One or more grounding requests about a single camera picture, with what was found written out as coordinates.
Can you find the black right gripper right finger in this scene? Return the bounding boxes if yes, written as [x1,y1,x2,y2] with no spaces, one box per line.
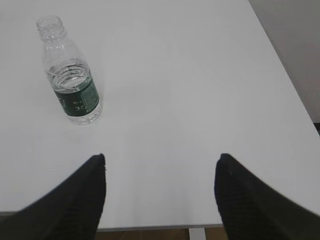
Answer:
[214,153,320,240]

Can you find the white table leg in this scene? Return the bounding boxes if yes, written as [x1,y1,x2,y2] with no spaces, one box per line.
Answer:
[188,228,206,240]

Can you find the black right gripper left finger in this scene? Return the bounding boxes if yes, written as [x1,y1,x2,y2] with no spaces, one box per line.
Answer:
[0,154,107,240]

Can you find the clear green-label water bottle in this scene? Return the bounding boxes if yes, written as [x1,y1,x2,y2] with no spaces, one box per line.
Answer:
[36,15,101,125]

